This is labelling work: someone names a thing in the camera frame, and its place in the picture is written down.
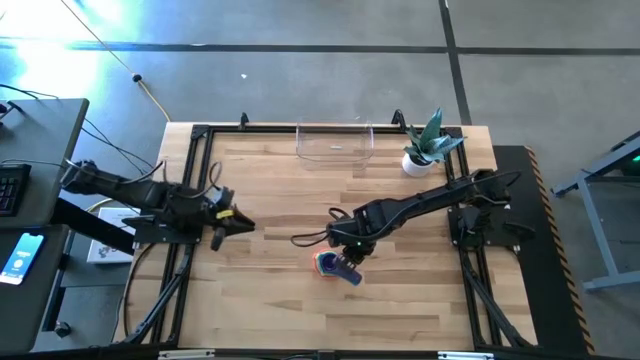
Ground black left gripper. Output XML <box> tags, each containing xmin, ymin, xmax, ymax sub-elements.
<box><xmin>198</xmin><ymin>185</ymin><xmax>257</xmax><ymax>253</ymax></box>

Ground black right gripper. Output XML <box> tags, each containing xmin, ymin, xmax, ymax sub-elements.
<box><xmin>328</xmin><ymin>218</ymin><xmax>378</xmax><ymax>272</ymax></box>

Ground purple measuring cup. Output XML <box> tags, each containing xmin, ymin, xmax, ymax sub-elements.
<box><xmin>322</xmin><ymin>252</ymin><xmax>364</xmax><ymax>288</ymax></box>

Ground green measuring cup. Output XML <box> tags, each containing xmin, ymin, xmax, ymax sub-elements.
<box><xmin>316</xmin><ymin>252</ymin><xmax>346</xmax><ymax>279</ymax></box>

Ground orange measuring cup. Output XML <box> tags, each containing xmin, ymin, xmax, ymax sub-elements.
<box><xmin>312</xmin><ymin>248</ymin><xmax>346</xmax><ymax>279</ymax></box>

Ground clear plastic basket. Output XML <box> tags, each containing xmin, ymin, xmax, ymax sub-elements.
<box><xmin>294</xmin><ymin>118</ymin><xmax>376</xmax><ymax>171</ymax></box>

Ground white plant pot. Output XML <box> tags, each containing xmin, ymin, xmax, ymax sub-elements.
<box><xmin>401</xmin><ymin>152</ymin><xmax>437</xmax><ymax>178</ymax></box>

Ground white booklet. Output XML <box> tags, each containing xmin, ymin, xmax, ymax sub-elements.
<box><xmin>86</xmin><ymin>206</ymin><xmax>144</xmax><ymax>265</ymax></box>

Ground black desk support beam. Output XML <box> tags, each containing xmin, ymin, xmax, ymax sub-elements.
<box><xmin>51</xmin><ymin>197</ymin><xmax>137</xmax><ymax>256</ymax></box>

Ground green snake plant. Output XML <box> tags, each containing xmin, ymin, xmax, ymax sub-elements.
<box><xmin>403</xmin><ymin>106</ymin><xmax>467</xmax><ymax>165</ymax></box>

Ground black hazard-striped floor mat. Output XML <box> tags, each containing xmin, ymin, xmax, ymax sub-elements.
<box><xmin>492</xmin><ymin>144</ymin><xmax>596</xmax><ymax>356</ymax></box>

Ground smartphone with lit screen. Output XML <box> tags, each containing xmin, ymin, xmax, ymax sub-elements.
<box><xmin>0</xmin><ymin>232</ymin><xmax>46</xmax><ymax>286</ymax></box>

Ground dark grey side desk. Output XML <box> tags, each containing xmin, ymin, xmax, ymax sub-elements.
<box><xmin>0</xmin><ymin>223</ymin><xmax>70</xmax><ymax>356</ymax></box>

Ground black keyboard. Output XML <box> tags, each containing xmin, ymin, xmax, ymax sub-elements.
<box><xmin>0</xmin><ymin>163</ymin><xmax>32</xmax><ymax>218</ymax></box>

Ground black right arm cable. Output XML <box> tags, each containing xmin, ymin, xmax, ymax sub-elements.
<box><xmin>290</xmin><ymin>206</ymin><xmax>352</xmax><ymax>249</ymax></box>

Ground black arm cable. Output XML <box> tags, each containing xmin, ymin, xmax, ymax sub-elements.
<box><xmin>63</xmin><ymin>158</ymin><xmax>224</xmax><ymax>200</ymax></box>
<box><xmin>290</xmin><ymin>206</ymin><xmax>352</xmax><ymax>249</ymax></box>

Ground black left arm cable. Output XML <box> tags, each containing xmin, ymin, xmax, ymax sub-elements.
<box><xmin>63</xmin><ymin>158</ymin><xmax>224</xmax><ymax>200</ymax></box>

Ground silver metal bracket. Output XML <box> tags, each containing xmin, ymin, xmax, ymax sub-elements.
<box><xmin>158</xmin><ymin>349</ymin><xmax>216</xmax><ymax>360</ymax></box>
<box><xmin>437</xmin><ymin>351</ymin><xmax>495</xmax><ymax>360</ymax></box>

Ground black floor cable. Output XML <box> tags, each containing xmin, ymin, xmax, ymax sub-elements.
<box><xmin>79</xmin><ymin>117</ymin><xmax>156</xmax><ymax>174</ymax></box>

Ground yellow floor cable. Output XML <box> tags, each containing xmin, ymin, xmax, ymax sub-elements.
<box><xmin>58</xmin><ymin>0</ymin><xmax>173</xmax><ymax>124</ymax></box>

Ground grey metal table frame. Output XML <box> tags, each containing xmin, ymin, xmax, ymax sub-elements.
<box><xmin>551</xmin><ymin>130</ymin><xmax>640</xmax><ymax>294</ymax></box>

